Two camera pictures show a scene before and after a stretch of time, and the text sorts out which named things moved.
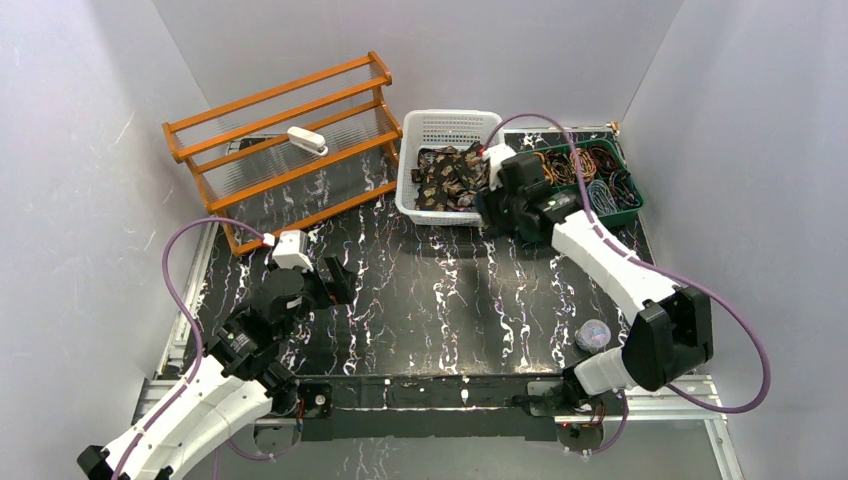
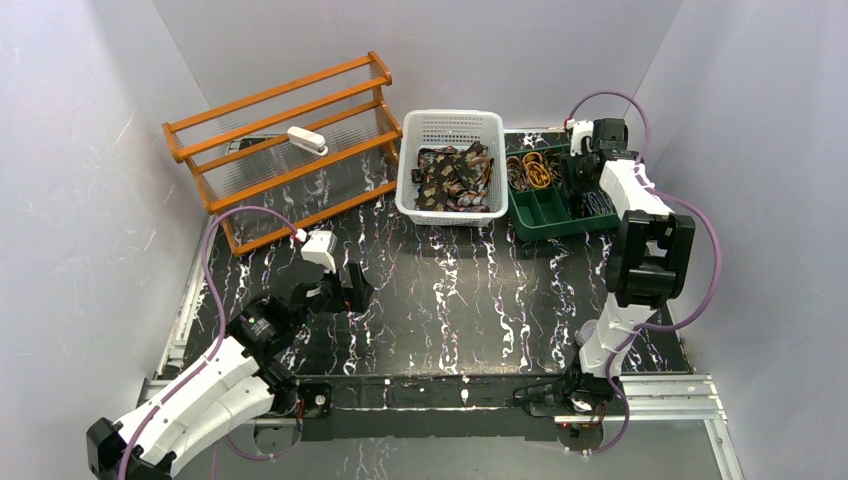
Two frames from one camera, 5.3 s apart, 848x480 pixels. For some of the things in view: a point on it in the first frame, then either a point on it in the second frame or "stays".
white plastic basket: [439, 128] stays
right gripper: [496, 201] to [577, 175]
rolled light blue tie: [600, 197] stays
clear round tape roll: [593, 334] stays
